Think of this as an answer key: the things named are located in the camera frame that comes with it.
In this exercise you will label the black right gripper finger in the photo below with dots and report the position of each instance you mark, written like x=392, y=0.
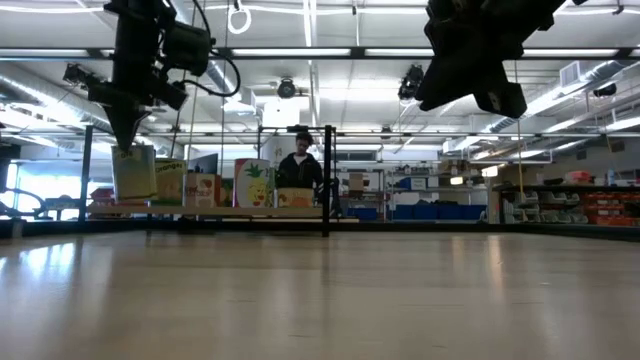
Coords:
x=502, y=95
x=447, y=87

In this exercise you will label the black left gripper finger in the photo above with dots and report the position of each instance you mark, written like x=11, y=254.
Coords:
x=125, y=120

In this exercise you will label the yellow-green label can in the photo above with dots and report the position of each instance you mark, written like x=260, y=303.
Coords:
x=135, y=175

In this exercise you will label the dark green label can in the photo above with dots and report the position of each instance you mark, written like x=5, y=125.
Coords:
x=226, y=195

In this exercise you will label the short yellow label can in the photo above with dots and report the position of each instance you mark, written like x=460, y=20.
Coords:
x=295, y=198

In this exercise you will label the dark storage shelf unit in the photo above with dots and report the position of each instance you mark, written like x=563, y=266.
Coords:
x=550, y=189

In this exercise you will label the black ceiling-hung device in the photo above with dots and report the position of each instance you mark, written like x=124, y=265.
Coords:
x=411, y=82
x=75, y=74

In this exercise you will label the red box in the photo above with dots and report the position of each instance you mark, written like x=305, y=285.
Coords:
x=102, y=196

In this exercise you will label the metal storage rack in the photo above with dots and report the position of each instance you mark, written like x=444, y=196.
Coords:
x=390, y=172

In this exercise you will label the long blue storage bin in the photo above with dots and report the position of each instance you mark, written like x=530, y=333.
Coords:
x=440, y=211

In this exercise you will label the cardboard box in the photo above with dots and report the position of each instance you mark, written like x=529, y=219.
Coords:
x=356, y=181

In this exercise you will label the orange storage bins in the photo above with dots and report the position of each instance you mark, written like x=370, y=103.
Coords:
x=607, y=207

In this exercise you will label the person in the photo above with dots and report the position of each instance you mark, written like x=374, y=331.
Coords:
x=300, y=172

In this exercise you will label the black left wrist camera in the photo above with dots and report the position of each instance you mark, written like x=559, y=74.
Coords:
x=187, y=47

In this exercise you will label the black aluminium rig frame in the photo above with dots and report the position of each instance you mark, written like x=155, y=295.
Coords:
x=400, y=226

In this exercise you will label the round black overhead camera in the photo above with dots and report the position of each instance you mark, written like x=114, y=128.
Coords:
x=286, y=89

